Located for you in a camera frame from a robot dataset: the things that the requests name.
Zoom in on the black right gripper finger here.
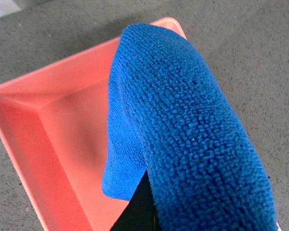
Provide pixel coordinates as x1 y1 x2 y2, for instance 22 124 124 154
111 172 161 231

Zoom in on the blue microfiber cloth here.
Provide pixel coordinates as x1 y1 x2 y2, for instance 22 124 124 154
102 23 278 231

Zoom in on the white rack base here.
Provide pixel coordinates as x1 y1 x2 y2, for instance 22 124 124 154
0 0 21 17

